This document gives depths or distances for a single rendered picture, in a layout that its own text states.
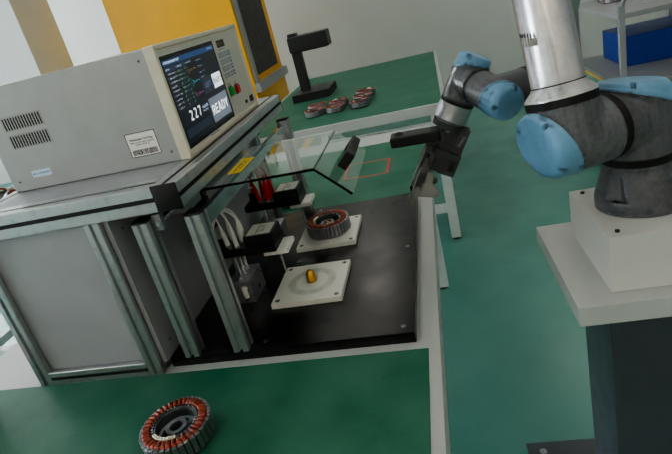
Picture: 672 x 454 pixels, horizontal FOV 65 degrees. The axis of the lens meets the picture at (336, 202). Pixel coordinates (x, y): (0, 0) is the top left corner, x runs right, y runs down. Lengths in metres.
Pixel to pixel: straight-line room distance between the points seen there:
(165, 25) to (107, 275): 4.02
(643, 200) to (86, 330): 1.03
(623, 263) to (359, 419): 0.51
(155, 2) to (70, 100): 3.88
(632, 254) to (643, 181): 0.13
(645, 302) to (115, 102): 0.97
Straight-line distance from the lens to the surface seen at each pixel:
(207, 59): 1.17
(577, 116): 0.92
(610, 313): 1.02
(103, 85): 1.04
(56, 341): 1.19
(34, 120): 1.14
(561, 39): 0.92
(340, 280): 1.11
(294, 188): 1.29
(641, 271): 1.03
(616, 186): 1.05
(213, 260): 0.93
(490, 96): 1.09
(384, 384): 0.88
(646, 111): 1.00
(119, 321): 1.08
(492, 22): 6.34
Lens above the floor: 1.32
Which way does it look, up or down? 21 degrees down
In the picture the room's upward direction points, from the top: 15 degrees counter-clockwise
